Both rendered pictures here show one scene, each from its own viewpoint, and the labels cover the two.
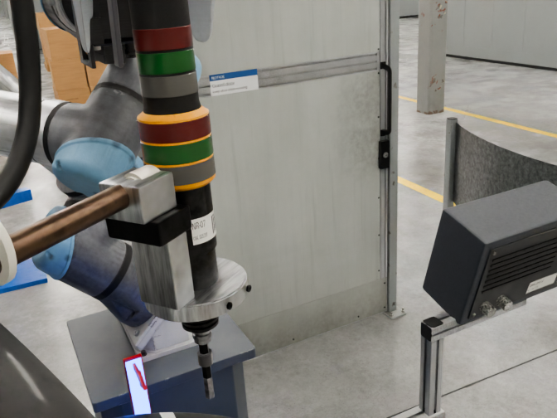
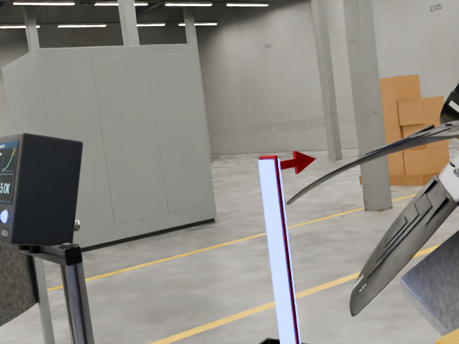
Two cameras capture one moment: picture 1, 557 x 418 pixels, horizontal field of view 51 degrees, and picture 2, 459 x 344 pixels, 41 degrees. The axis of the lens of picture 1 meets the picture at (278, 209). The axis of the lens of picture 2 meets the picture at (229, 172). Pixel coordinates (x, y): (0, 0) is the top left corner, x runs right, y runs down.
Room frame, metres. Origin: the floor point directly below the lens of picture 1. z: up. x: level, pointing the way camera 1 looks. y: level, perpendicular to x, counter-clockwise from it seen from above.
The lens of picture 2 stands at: (0.82, 0.79, 1.23)
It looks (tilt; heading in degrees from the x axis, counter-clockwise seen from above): 5 degrees down; 259
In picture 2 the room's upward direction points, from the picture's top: 7 degrees counter-clockwise
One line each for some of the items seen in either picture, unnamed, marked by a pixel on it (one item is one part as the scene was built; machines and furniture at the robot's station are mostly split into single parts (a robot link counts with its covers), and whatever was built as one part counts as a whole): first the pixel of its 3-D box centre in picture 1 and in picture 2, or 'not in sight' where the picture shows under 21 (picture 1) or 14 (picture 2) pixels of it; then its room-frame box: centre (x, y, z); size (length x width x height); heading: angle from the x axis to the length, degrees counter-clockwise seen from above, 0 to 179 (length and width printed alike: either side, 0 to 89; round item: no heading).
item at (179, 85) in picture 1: (168, 82); not in sight; (0.35, 0.06, 1.60); 0.03 x 0.03 x 0.01
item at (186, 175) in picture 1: (180, 166); not in sight; (0.35, 0.06, 1.55); 0.04 x 0.04 x 0.01
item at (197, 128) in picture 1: (174, 124); not in sight; (0.35, 0.06, 1.57); 0.04 x 0.04 x 0.01
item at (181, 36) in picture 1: (162, 36); not in sight; (0.35, 0.06, 1.62); 0.03 x 0.03 x 0.01
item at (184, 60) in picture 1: (166, 60); not in sight; (0.35, 0.06, 1.61); 0.03 x 0.03 x 0.01
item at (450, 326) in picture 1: (475, 313); (48, 249); (0.95, -0.36, 1.04); 0.24 x 0.03 x 0.03; 116
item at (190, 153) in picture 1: (176, 145); not in sight; (0.35, 0.06, 1.56); 0.04 x 0.04 x 0.01
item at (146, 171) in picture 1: (143, 185); not in sight; (0.32, 0.08, 1.55); 0.02 x 0.02 x 0.02; 61
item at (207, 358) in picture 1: (206, 366); not in sight; (0.35, 0.06, 1.40); 0.01 x 0.01 x 0.05
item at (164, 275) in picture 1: (179, 235); not in sight; (0.34, 0.06, 1.50); 0.09 x 0.07 x 0.10; 151
